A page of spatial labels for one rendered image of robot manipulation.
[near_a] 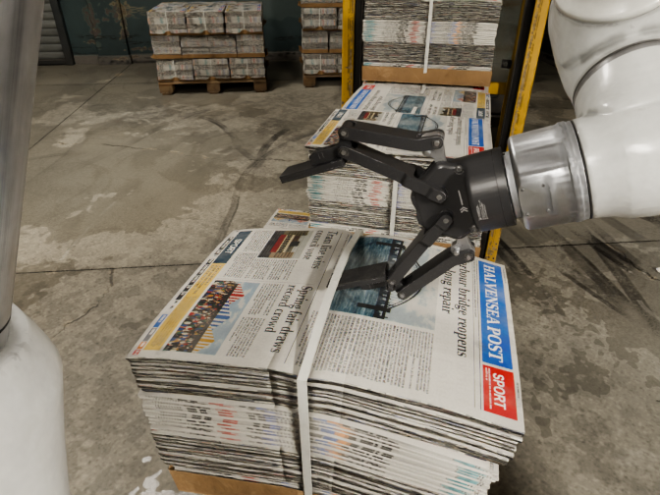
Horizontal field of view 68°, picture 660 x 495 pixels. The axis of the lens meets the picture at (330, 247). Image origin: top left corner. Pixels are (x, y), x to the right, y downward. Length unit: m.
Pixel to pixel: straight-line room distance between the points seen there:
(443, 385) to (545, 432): 1.46
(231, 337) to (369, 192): 0.58
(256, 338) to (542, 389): 1.65
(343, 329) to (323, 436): 0.11
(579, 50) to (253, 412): 0.47
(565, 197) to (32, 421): 0.40
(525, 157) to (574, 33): 0.13
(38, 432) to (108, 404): 1.76
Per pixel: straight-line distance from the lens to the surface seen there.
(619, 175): 0.45
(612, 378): 2.23
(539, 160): 0.45
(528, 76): 2.10
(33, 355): 0.28
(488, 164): 0.46
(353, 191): 1.04
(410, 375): 0.49
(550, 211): 0.46
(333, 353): 0.50
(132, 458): 1.85
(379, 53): 1.56
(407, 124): 1.18
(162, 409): 0.60
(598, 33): 0.52
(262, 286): 0.60
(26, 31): 0.23
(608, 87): 0.49
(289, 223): 1.70
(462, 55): 1.54
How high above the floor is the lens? 1.42
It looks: 32 degrees down
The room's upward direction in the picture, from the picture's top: straight up
